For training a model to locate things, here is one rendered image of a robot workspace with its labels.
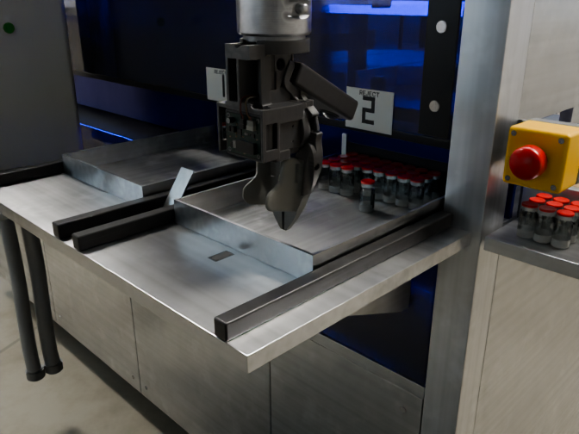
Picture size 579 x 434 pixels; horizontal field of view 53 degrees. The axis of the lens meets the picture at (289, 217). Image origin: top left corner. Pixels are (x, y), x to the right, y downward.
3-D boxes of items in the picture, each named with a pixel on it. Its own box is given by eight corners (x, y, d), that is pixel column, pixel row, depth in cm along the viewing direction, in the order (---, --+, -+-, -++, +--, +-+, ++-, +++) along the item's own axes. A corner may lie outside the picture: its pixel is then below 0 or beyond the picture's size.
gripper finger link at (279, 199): (254, 240, 64) (252, 159, 61) (292, 226, 68) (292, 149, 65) (274, 248, 62) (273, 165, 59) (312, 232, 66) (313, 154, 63)
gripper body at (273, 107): (217, 156, 62) (211, 39, 58) (275, 142, 68) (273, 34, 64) (265, 170, 57) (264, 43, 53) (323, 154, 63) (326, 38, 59)
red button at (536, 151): (517, 171, 71) (522, 139, 70) (550, 178, 69) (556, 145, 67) (503, 177, 69) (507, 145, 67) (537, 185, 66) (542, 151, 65)
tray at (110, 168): (214, 140, 126) (214, 124, 125) (301, 164, 109) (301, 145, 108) (64, 172, 103) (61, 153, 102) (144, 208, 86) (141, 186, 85)
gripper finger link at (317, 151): (280, 189, 65) (279, 113, 62) (291, 186, 67) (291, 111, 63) (311, 200, 62) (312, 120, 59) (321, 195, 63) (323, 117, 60)
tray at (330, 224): (333, 172, 104) (334, 153, 102) (466, 207, 87) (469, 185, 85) (175, 222, 81) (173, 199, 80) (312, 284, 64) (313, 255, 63)
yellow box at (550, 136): (526, 170, 77) (533, 116, 75) (582, 182, 73) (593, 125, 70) (499, 182, 72) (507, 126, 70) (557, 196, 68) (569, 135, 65)
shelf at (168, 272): (201, 145, 130) (201, 137, 129) (496, 229, 84) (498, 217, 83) (-28, 195, 98) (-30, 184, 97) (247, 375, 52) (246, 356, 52)
